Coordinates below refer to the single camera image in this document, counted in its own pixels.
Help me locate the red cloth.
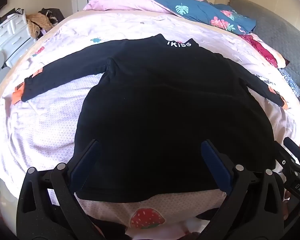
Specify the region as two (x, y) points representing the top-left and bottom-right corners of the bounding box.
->
(240, 34), (289, 68)

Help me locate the black bag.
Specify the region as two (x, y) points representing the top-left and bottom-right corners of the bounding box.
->
(39, 7), (66, 28)

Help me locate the blue patterned cloth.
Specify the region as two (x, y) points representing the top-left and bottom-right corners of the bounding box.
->
(277, 67), (300, 103)

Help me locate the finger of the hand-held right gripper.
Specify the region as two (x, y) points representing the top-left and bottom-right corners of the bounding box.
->
(274, 137), (300, 178)

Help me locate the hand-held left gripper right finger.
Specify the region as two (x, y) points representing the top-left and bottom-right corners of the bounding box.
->
(190, 139), (290, 240)

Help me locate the tan cloth pile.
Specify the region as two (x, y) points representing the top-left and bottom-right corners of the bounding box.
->
(26, 12), (53, 39)

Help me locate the blue floral quilt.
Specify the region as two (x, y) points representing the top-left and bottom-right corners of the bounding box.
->
(137, 0), (257, 35)

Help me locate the white drawer cabinet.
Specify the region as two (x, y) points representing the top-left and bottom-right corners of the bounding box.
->
(0, 11), (37, 68)

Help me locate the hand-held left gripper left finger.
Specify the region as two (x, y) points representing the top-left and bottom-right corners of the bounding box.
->
(17, 139), (130, 240)

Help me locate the black long-sleeve shirt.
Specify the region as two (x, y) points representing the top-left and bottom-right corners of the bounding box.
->
(21, 33), (288, 203)

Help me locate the pink quilt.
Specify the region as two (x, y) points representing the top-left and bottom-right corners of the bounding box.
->
(83, 0), (177, 14)

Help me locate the grey quilted headboard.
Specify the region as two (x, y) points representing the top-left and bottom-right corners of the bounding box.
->
(229, 0), (300, 100)

